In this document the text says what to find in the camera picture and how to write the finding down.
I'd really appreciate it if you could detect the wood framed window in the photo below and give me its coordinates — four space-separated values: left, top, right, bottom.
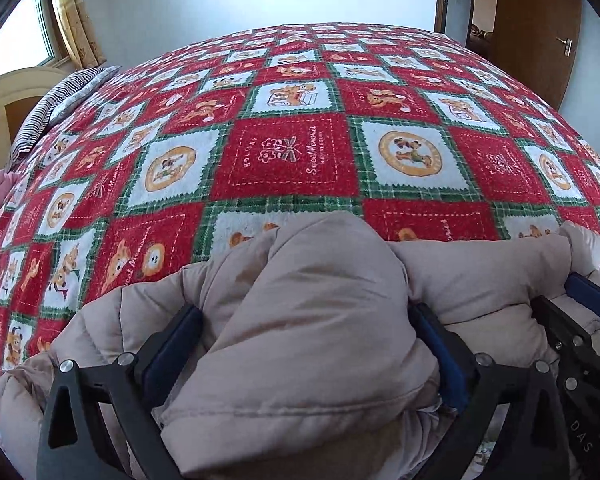
0 0 63 86

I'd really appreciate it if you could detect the grey patterned pillow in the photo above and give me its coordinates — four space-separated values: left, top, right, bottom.
47 65 123 126

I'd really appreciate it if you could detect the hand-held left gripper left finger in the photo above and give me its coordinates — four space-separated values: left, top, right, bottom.
36 304 203 480

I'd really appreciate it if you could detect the brown wooden door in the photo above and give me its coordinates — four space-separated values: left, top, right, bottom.
492 0 583 111

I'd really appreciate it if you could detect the red checked printed blanket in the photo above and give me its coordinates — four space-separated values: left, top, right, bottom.
0 22 600 411

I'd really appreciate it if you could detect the light grey quilted down jacket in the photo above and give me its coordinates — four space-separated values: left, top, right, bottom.
0 210 600 480

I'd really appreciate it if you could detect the cream and wood headboard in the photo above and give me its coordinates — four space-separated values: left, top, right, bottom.
0 67 73 181

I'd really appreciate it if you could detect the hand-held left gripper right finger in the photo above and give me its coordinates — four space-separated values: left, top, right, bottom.
409 302 571 480

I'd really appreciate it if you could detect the striped pillow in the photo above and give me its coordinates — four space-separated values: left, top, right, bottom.
11 66 106 158

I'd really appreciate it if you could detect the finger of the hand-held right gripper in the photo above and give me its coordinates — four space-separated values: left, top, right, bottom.
564 272 600 330
531 294 600 363

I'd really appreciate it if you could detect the narrow yellow lace curtain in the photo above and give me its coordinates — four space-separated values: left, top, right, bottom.
47 0 106 71

